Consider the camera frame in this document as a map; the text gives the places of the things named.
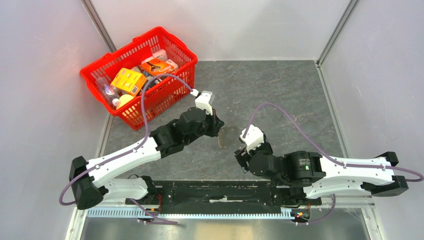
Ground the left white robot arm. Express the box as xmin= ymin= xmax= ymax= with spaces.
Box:
xmin=69 ymin=107 xmax=225 ymax=210

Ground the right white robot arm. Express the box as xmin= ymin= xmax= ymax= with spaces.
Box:
xmin=234 ymin=142 xmax=409 ymax=205

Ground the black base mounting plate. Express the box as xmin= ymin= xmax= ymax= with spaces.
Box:
xmin=137 ymin=180 xmax=322 ymax=215

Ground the red plastic shopping basket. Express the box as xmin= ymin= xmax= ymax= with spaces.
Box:
xmin=80 ymin=26 xmax=198 ymax=131

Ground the white small box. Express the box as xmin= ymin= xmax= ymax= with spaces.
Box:
xmin=141 ymin=49 xmax=169 ymax=64

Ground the yellow round ball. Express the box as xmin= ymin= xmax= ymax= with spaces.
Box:
xmin=116 ymin=94 xmax=134 ymax=109

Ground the yellow orange carton box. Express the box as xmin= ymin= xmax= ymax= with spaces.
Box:
xmin=111 ymin=67 xmax=147 ymax=97

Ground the clear plastic bottle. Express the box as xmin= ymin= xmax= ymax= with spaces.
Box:
xmin=95 ymin=76 xmax=121 ymax=107

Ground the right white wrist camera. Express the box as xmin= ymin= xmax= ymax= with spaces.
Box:
xmin=239 ymin=124 xmax=265 ymax=155

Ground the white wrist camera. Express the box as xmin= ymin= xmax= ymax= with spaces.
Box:
xmin=194 ymin=90 xmax=215 ymax=116
xmin=239 ymin=124 xmax=265 ymax=155

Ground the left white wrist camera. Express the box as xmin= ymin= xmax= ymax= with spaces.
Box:
xmin=194 ymin=90 xmax=215 ymax=116

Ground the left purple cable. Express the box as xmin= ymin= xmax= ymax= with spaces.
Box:
xmin=58 ymin=73 xmax=200 ymax=227

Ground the purple cable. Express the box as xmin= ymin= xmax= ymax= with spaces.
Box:
xmin=58 ymin=73 xmax=200 ymax=227
xmin=242 ymin=102 xmax=424 ymax=227

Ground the white slotted cable duct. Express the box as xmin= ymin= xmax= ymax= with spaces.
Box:
xmin=86 ymin=206 xmax=294 ymax=220

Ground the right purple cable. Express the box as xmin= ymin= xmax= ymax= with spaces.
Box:
xmin=242 ymin=102 xmax=424 ymax=227

